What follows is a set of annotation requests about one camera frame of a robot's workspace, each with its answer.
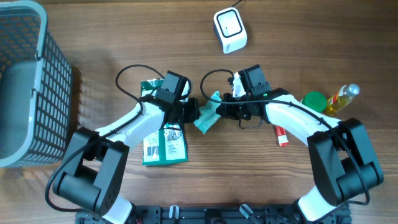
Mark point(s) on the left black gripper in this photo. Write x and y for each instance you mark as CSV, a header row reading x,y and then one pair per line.
x,y
193,113

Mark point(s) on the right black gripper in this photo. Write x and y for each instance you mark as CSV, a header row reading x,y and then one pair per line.
x,y
225,108

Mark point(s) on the mint green wipes sachet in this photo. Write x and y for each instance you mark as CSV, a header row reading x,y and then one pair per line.
x,y
208,116

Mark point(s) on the red Nescafe coffee stick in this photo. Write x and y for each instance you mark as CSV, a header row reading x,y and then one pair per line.
x,y
281,136

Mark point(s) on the green lid seasoning jar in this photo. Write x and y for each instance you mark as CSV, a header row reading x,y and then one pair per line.
x,y
315,100

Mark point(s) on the yellow oil bottle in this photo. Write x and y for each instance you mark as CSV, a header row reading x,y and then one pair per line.
x,y
341,99

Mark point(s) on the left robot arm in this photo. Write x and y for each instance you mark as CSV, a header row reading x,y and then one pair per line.
x,y
91,173

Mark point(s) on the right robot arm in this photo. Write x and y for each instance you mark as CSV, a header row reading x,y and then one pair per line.
x,y
344,162

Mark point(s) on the white barcode scanner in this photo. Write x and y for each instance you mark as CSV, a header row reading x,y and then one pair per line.
x,y
230,30

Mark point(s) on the grey plastic mesh basket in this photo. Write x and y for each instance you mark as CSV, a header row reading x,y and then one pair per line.
x,y
36,88

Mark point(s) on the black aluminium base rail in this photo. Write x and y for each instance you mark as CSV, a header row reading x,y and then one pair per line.
x,y
283,213

